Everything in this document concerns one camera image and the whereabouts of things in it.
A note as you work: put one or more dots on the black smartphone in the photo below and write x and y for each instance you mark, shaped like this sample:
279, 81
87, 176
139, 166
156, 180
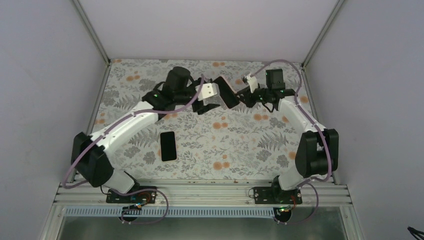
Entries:
168, 146

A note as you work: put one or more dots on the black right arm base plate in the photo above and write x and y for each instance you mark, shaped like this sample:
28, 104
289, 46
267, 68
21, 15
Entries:
276, 196

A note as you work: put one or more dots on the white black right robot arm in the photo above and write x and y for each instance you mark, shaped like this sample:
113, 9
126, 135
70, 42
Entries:
317, 152

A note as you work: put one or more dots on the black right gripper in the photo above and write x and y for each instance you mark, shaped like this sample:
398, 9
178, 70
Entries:
247, 98

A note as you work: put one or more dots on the slotted grey cable duct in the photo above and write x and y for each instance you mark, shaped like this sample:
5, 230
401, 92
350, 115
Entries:
171, 212

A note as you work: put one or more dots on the floral patterned table mat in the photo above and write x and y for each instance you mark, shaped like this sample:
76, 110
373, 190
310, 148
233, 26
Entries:
240, 143

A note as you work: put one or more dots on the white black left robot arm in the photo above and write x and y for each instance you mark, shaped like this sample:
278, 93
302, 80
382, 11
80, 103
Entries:
91, 152

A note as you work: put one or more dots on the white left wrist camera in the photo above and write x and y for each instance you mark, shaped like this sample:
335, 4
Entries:
207, 90

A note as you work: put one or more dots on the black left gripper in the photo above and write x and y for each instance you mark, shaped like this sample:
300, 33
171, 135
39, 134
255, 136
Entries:
201, 108

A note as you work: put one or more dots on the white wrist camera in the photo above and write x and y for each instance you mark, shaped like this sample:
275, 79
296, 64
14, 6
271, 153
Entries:
252, 82
207, 90

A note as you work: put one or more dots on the aluminium front rail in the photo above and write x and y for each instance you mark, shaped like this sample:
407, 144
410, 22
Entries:
213, 193

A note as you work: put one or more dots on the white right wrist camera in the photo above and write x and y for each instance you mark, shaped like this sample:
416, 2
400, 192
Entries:
252, 82

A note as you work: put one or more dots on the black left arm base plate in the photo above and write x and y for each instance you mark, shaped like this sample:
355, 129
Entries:
147, 196

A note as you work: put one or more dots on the pink phone case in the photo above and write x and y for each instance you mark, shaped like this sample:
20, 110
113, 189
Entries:
226, 92

